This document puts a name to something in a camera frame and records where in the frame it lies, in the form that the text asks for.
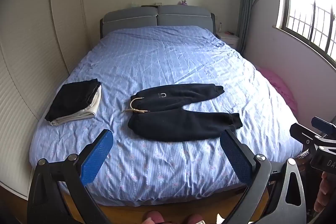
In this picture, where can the person's right hand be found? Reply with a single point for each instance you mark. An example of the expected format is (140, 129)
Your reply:
(325, 184)

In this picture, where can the grey headboard cushion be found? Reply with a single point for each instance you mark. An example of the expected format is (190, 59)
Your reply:
(128, 19)
(183, 15)

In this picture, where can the white nightstand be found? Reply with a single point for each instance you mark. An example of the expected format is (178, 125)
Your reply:
(229, 39)

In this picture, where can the dark flat book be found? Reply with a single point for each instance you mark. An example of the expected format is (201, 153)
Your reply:
(149, 5)

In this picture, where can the white sliding wardrobe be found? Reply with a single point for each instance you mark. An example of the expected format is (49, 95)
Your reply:
(34, 43)

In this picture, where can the pink cushion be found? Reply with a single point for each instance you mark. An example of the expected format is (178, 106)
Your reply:
(281, 87)

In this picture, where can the grey padded headboard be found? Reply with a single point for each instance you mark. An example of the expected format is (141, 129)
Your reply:
(100, 28)

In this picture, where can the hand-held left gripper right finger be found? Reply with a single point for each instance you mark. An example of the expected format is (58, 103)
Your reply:
(236, 159)

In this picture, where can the pink slipper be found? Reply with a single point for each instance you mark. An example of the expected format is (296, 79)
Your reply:
(154, 217)

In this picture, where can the bed with blue sheet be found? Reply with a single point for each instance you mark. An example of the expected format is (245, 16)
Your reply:
(162, 61)

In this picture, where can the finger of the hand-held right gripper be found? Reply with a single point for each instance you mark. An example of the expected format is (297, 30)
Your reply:
(324, 123)
(304, 132)

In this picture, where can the folded black garment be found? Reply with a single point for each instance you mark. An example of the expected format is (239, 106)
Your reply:
(73, 98)

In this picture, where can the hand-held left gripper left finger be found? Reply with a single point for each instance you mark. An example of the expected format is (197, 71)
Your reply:
(96, 159)

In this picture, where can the purple plush toy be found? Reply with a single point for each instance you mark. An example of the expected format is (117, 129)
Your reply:
(183, 2)

